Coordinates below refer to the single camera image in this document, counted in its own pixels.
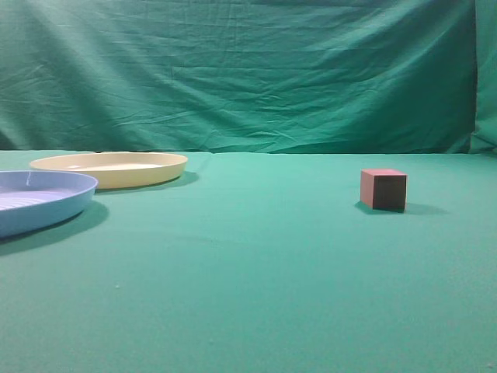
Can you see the light blue plastic plate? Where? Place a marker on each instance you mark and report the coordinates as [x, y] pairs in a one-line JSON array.
[[32, 200]]

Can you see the green backdrop cloth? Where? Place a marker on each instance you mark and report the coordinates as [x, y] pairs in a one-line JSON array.
[[249, 76]]

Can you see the red cube block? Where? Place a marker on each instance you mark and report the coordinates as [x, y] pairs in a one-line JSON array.
[[383, 189]]

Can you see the yellow plastic plate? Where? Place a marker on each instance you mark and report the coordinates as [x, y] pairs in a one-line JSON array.
[[119, 170]]

